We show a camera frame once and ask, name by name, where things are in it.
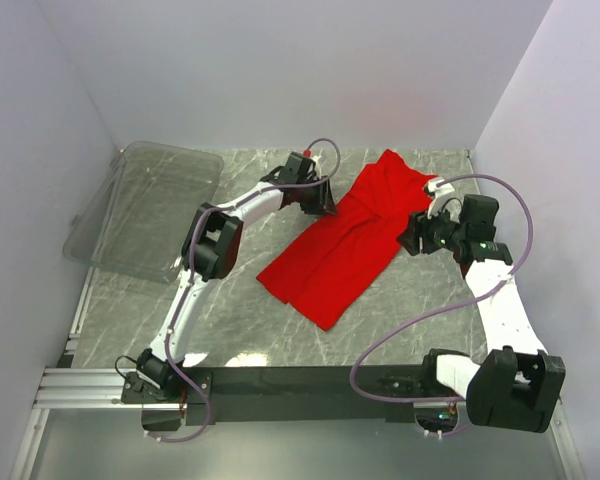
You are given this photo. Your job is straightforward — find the red t shirt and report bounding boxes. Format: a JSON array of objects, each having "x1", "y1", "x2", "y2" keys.
[{"x1": 257, "y1": 150, "x2": 434, "y2": 331}]

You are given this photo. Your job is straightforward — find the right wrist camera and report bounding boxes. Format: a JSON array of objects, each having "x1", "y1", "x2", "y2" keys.
[{"x1": 424, "y1": 177, "x2": 456, "y2": 218}]

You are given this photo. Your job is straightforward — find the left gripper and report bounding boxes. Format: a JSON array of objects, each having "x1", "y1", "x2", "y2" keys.
[{"x1": 297, "y1": 176, "x2": 338, "y2": 217}]

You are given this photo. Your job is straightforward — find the clear plastic bin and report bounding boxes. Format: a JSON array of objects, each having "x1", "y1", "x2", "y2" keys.
[{"x1": 63, "y1": 141, "x2": 224, "y2": 284}]

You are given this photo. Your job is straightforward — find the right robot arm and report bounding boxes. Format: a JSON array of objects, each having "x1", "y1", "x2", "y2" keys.
[{"x1": 398, "y1": 192, "x2": 566, "y2": 433}]

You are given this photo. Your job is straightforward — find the black base beam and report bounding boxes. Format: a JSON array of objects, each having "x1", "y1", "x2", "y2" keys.
[{"x1": 121, "y1": 365, "x2": 459, "y2": 431}]

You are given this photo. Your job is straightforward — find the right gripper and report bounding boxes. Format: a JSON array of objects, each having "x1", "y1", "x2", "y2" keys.
[{"x1": 396, "y1": 200, "x2": 467, "y2": 256}]

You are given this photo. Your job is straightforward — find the aluminium rail frame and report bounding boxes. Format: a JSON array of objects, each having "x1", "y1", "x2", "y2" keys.
[{"x1": 9, "y1": 149, "x2": 586, "y2": 480}]

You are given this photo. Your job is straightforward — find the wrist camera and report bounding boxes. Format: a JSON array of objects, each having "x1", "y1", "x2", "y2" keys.
[
  {"x1": 424, "y1": 177, "x2": 456, "y2": 218},
  {"x1": 302, "y1": 149, "x2": 327, "y2": 169}
]

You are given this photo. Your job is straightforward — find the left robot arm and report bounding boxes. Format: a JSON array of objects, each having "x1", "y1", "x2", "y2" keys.
[{"x1": 135, "y1": 151, "x2": 336, "y2": 402}]

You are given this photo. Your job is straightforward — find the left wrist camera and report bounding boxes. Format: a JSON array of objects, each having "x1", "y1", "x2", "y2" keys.
[{"x1": 302, "y1": 149, "x2": 327, "y2": 169}]

